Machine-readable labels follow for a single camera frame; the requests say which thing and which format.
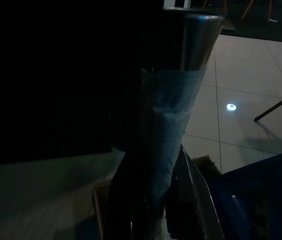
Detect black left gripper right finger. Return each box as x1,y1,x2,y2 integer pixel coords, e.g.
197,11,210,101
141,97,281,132
165,147,225,240

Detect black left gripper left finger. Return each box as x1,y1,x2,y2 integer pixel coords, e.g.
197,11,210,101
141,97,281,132
105,149,149,240

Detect blue plastic dustpan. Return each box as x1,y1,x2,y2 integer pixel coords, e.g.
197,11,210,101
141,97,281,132
212,149,282,240

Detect silver pole broom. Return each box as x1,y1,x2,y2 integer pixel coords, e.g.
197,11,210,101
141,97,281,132
135,6,228,240

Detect brown cardboard trash box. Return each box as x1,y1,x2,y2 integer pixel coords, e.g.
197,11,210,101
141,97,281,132
92,154,223,240

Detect black folding chair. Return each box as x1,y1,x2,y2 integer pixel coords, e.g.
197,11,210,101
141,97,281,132
254,66,282,126

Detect black cabinet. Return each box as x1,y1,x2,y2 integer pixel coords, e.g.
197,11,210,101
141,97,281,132
0,0,181,167

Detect dark grey rug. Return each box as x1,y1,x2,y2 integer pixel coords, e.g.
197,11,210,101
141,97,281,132
220,14,282,45

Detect white furniture legs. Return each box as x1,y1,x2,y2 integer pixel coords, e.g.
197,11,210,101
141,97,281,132
164,0,191,10

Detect orange legged chair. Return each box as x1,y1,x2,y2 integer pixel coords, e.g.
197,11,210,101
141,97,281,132
223,0,274,21

